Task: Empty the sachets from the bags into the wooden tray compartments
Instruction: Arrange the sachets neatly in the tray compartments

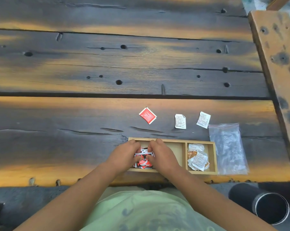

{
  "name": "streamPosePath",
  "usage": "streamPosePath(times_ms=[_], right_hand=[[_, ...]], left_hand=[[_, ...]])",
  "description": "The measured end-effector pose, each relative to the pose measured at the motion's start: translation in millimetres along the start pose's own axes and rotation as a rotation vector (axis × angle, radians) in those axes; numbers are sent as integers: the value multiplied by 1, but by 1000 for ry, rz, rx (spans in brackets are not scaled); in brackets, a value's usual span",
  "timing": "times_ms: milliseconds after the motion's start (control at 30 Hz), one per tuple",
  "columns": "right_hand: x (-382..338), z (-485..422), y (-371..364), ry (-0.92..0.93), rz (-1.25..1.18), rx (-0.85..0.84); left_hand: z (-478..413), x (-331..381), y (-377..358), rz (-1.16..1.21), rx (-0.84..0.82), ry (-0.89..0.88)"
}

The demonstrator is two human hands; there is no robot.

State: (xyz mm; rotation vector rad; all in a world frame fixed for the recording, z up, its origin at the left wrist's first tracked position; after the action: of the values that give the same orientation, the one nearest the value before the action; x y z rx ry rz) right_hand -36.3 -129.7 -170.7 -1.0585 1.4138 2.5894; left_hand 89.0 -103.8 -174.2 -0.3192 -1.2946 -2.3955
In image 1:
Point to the person's right hand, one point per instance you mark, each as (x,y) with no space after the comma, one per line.
(164,157)

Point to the person's left hand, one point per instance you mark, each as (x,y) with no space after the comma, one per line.
(122,158)

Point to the wooden three-compartment tray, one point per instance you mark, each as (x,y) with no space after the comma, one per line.
(176,151)

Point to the pile of red sachets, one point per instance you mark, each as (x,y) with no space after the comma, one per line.
(143,163)

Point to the pile of white sachets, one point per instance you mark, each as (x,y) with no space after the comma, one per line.
(199,159)

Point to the white sachet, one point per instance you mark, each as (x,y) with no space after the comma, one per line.
(203,120)
(180,121)

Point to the person's right forearm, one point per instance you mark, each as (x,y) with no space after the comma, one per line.
(219,204)

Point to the person's left forearm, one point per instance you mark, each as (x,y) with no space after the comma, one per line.
(63,204)

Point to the person's light green shirt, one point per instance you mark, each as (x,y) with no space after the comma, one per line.
(147,211)

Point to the black lined metal bin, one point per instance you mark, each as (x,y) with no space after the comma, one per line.
(271,209)

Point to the long rustic wooden bench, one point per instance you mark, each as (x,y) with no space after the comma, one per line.
(277,57)

